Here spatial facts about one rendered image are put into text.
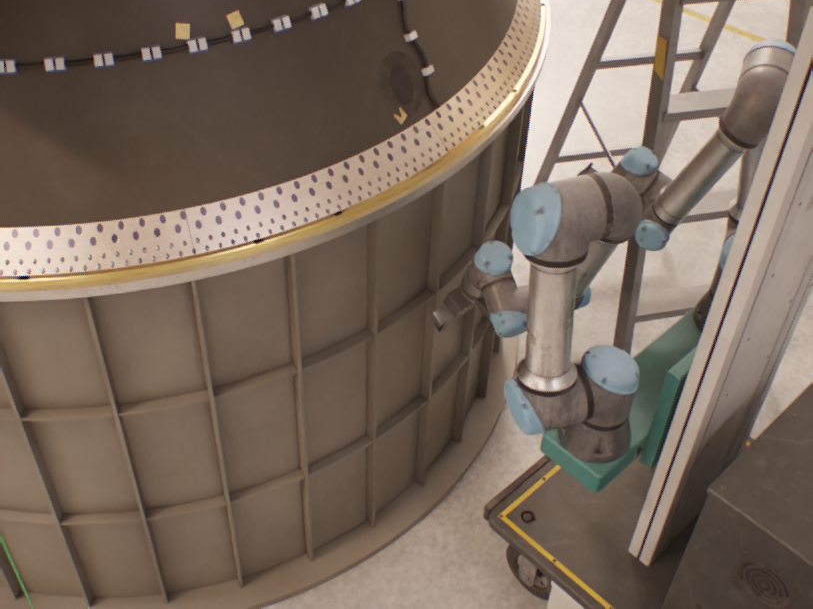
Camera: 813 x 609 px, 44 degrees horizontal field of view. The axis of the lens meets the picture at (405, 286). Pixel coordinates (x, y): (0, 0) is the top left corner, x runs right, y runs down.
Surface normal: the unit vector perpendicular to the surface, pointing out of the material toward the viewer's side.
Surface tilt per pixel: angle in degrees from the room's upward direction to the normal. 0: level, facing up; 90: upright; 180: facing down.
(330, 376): 90
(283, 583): 0
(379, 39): 62
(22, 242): 43
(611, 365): 8
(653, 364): 0
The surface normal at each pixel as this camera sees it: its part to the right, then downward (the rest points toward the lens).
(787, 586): -0.72, 0.46
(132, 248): 0.20, -0.07
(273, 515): 0.44, 0.63
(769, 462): 0.03, -0.72
